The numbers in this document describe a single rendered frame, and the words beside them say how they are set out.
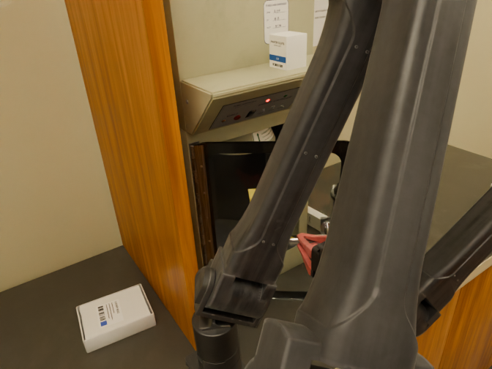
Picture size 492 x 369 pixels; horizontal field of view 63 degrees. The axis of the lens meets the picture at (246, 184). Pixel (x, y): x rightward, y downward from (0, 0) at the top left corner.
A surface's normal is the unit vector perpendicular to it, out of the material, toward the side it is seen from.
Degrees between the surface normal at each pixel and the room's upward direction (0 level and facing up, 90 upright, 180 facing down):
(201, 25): 90
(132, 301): 0
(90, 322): 0
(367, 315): 61
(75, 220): 90
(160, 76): 90
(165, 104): 90
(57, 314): 0
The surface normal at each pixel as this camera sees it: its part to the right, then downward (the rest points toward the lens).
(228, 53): 0.56, 0.37
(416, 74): 0.29, -0.05
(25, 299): -0.04, -0.88
